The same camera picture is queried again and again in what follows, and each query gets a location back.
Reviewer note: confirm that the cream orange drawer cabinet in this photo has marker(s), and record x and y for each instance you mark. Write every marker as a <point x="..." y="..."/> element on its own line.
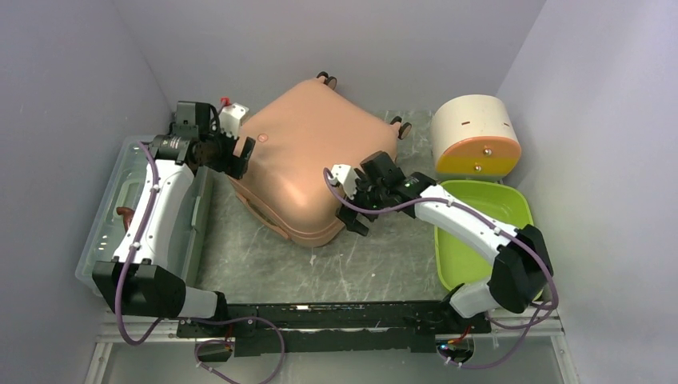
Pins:
<point x="472" y="137"/>

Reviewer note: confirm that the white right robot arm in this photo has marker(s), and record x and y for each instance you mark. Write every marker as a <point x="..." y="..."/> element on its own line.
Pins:
<point x="518" y="256"/>

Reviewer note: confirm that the pink hard-shell suitcase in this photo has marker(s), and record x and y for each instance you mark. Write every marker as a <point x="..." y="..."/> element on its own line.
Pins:
<point x="307" y="129"/>

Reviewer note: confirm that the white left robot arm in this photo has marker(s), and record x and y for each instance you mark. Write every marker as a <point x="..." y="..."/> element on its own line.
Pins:
<point x="136" y="281"/>

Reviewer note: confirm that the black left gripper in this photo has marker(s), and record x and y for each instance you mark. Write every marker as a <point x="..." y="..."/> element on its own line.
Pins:
<point x="233" y="166"/>

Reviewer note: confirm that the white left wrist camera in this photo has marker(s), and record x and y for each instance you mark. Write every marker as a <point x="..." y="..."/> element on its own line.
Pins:
<point x="232" y="116"/>

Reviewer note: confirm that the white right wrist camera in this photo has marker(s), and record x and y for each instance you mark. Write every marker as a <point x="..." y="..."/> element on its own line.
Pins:
<point x="343" y="176"/>

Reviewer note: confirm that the aluminium frame rail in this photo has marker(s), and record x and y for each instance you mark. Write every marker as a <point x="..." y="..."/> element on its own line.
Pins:
<point x="108" y="337"/>

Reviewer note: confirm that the clear plastic storage box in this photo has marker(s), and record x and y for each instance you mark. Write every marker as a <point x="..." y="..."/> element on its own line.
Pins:
<point x="124" y="188"/>

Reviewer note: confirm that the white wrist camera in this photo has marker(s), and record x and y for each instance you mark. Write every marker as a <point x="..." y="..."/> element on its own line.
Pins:
<point x="343" y="176"/>
<point x="232" y="116"/>

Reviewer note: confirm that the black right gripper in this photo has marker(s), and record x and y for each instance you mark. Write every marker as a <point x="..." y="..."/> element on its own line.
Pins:
<point x="350" y="222"/>

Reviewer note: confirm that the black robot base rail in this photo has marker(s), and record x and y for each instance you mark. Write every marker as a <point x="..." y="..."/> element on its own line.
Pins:
<point x="416" y="326"/>

